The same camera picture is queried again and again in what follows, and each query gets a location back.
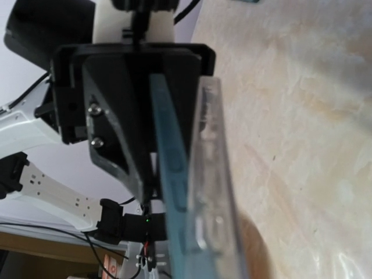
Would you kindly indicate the teal smartphone face down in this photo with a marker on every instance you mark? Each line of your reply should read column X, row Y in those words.
column 250, row 1

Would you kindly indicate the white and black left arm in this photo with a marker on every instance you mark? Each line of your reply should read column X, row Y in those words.
column 35, row 30

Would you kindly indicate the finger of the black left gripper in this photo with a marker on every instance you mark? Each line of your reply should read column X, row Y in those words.
column 113, row 116

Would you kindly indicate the black smartphone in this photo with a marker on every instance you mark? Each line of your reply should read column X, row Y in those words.
column 187, row 260

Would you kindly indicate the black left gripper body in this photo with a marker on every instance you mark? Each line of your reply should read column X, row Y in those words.
column 181, row 64

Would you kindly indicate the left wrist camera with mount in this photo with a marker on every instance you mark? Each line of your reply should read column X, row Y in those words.
column 134, row 22

